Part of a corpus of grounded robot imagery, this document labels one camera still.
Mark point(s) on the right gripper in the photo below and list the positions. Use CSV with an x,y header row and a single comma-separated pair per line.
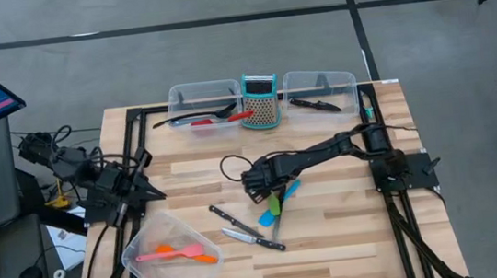
x,y
264,174

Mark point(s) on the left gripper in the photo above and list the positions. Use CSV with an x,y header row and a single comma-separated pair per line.
x,y
120,215

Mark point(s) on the green silicone spatula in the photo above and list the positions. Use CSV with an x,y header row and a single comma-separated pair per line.
x,y
274,205

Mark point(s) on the blue silicone spatula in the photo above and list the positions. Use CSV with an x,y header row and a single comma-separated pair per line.
x,y
266,219

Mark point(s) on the orange silicone spatula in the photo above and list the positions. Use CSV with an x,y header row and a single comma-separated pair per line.
x,y
165,249

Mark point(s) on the pink silicone spatula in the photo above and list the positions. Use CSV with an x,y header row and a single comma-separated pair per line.
x,y
193,250

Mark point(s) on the red silicone spatula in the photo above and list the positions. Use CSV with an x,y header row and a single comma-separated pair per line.
x,y
246,114

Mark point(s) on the black serving spoon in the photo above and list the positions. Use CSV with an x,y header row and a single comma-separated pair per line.
x,y
227,110

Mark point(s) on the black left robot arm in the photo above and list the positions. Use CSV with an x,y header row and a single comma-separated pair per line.
x,y
65,160

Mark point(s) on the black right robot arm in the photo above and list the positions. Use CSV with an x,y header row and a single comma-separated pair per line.
x,y
323,147

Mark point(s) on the teal utensil holder cup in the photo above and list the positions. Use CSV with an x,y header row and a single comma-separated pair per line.
x,y
261,114

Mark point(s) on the white sheet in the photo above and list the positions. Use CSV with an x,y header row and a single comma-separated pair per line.
x,y
68,250

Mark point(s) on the white tape roll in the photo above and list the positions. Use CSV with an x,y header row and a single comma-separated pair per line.
x,y
55,275

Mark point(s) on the small teal clip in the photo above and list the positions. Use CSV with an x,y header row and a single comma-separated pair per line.
x,y
369,112

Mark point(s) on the black clamp knob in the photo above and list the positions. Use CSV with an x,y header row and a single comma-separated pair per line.
x,y
432,166

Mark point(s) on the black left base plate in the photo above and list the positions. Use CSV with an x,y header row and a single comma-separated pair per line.
x,y
95,217

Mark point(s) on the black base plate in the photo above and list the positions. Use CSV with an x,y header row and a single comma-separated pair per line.
x,y
95,217
421,176

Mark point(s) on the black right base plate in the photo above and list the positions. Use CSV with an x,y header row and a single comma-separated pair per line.
x,y
421,176

